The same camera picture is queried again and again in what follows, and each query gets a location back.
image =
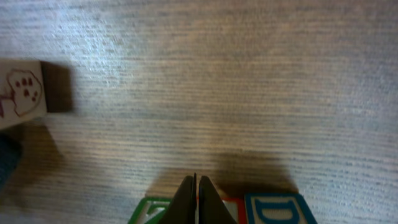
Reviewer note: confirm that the white block red picture side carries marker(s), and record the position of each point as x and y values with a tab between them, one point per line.
22	91

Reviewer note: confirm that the block with blue X side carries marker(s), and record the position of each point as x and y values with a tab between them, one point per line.
277	208

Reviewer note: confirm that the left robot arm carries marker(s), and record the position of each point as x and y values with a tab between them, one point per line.
10	155

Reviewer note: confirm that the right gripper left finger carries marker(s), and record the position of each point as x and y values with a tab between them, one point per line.
182	209

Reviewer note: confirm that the white block green N side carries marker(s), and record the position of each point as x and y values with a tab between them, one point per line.
150	210

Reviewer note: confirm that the block with red M side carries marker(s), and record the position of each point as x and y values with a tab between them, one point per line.
235	207

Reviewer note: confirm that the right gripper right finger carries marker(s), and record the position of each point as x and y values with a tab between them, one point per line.
211	207

